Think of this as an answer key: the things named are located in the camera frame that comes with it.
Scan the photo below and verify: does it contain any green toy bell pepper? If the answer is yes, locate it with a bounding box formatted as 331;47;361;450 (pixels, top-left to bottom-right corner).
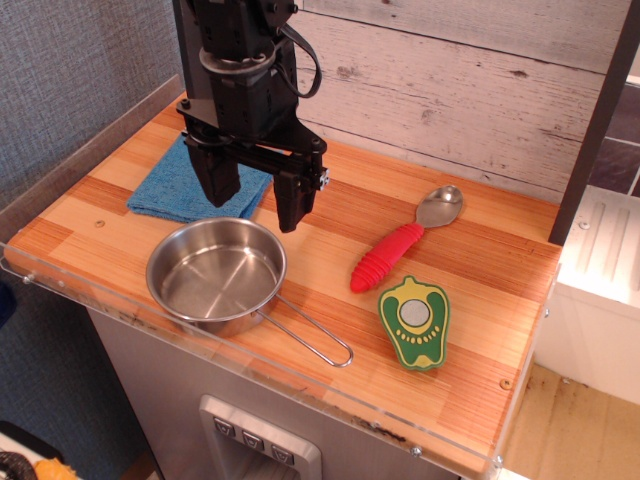
378;276;450;371

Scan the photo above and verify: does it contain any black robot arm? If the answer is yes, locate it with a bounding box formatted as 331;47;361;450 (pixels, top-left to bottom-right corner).
174;1;328;233

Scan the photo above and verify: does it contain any yellow object bottom left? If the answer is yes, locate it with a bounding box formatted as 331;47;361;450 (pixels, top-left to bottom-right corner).
33;458;78;480

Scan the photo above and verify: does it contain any grey metal left rail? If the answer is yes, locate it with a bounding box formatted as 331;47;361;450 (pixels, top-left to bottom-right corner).
1;75;183;243

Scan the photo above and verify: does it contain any grey cabinet with dispenser panel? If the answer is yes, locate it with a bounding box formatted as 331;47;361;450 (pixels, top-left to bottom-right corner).
89;310;456;479

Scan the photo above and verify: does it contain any spoon with red handle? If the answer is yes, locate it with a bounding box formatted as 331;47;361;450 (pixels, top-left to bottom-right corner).
350;185;464;293

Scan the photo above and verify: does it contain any blue cloth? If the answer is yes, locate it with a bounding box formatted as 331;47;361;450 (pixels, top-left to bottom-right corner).
127;138;272;223

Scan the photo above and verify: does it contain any steel pan with wire handle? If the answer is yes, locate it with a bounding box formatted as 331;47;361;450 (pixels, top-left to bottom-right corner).
146;217;354;368

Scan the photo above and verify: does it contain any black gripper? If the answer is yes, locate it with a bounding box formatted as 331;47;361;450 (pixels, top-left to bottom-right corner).
177;46;328;233

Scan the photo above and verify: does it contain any clear acrylic front guard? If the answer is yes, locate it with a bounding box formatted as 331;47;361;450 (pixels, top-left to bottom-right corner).
1;246;502;479

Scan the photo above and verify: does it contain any dark right frame post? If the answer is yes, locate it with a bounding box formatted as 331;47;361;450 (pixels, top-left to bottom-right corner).
548;0;639;246

